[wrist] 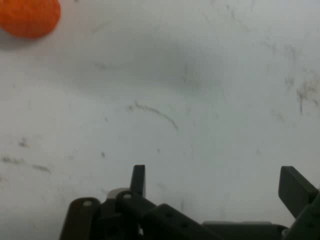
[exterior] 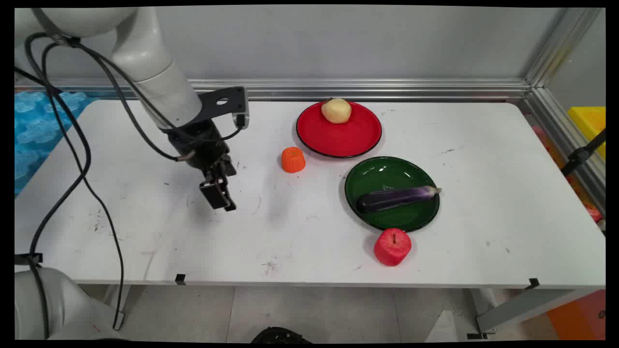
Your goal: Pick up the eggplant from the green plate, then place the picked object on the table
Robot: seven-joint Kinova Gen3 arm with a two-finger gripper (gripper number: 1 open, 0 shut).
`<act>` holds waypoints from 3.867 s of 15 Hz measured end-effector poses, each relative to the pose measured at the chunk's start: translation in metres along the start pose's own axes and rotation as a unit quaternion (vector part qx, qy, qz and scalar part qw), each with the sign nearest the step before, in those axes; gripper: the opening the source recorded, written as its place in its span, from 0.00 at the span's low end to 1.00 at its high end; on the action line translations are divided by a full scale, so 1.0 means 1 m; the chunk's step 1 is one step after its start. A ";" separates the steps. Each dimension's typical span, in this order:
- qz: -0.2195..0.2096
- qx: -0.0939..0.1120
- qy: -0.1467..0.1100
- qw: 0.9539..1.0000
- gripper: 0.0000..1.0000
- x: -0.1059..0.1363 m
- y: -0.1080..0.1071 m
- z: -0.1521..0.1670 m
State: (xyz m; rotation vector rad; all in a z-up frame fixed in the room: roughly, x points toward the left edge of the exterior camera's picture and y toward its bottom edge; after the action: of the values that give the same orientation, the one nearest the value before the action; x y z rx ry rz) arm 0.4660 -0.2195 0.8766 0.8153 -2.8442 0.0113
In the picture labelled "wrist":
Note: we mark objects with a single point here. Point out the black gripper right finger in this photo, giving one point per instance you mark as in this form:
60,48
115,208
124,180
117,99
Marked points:
297,192

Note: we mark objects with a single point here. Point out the orange toy tangerine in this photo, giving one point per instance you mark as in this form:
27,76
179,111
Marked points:
27,17

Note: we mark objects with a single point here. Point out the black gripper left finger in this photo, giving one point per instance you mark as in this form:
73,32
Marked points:
130,210

